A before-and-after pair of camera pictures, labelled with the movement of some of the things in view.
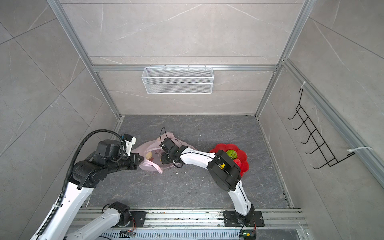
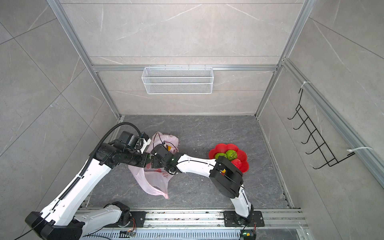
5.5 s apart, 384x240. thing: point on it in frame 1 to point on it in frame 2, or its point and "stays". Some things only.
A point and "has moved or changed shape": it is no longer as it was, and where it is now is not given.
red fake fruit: (237, 161) stays
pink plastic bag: (151, 153) has moved or changed shape
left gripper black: (134, 163) stays
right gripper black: (163, 159) to (154, 163)
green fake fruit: (232, 153) stays
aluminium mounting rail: (198, 219) stays
